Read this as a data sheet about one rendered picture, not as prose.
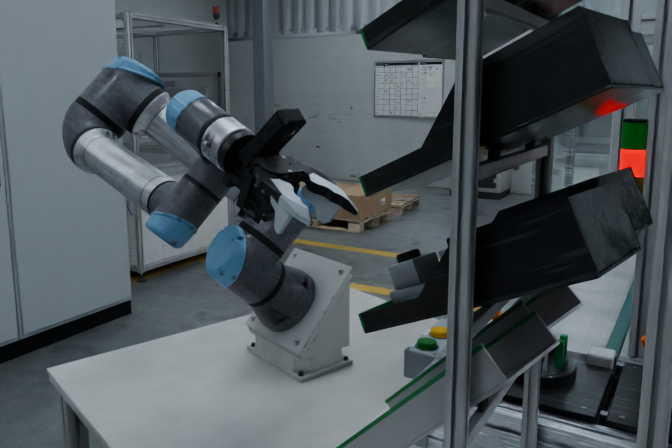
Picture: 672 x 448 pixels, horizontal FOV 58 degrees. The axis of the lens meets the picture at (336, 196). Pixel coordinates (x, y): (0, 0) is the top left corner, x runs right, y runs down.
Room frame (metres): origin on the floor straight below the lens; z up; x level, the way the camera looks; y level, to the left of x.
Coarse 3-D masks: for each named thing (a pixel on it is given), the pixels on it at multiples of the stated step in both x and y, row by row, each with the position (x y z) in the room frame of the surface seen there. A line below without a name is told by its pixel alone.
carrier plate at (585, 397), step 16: (576, 352) 1.10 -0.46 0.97; (592, 368) 1.03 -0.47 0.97; (608, 368) 1.03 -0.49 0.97; (512, 384) 0.97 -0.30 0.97; (576, 384) 0.97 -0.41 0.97; (592, 384) 0.97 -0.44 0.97; (608, 384) 0.99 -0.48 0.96; (512, 400) 0.93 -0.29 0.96; (544, 400) 0.91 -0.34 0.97; (560, 400) 0.91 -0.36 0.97; (576, 400) 0.91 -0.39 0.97; (592, 400) 0.91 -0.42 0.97; (576, 416) 0.88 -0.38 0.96; (592, 416) 0.87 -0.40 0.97
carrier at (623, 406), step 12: (624, 372) 1.02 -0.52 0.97; (636, 372) 1.02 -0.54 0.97; (624, 384) 0.97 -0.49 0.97; (636, 384) 0.97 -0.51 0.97; (624, 396) 0.93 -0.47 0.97; (636, 396) 0.93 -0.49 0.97; (612, 408) 0.89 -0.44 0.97; (624, 408) 0.89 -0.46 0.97; (636, 408) 0.89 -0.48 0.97; (612, 420) 0.85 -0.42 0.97; (624, 420) 0.85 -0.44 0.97; (636, 420) 0.85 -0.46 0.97; (636, 432) 0.83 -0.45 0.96
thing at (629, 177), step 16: (608, 176) 0.68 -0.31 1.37; (624, 176) 0.71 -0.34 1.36; (560, 192) 0.67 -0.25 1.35; (576, 192) 0.66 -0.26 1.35; (624, 192) 0.69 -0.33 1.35; (640, 192) 0.73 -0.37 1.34; (512, 208) 0.71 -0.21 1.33; (528, 208) 0.69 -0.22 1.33; (640, 208) 0.71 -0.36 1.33; (640, 224) 0.69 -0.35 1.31
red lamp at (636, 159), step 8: (624, 152) 1.12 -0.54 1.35; (632, 152) 1.11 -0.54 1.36; (640, 152) 1.10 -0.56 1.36; (624, 160) 1.12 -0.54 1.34; (632, 160) 1.11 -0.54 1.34; (640, 160) 1.10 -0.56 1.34; (624, 168) 1.12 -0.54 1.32; (632, 168) 1.11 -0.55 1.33; (640, 168) 1.10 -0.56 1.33; (640, 176) 1.10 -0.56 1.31
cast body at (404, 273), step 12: (408, 252) 0.71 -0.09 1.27; (432, 252) 0.71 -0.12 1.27; (396, 264) 0.71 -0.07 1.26; (408, 264) 0.69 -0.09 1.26; (420, 264) 0.69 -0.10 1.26; (432, 264) 0.70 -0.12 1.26; (396, 276) 0.70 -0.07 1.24; (408, 276) 0.69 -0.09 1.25; (420, 276) 0.68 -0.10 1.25; (396, 288) 0.71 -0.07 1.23; (408, 288) 0.69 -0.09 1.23; (420, 288) 0.68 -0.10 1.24; (396, 300) 0.71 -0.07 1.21
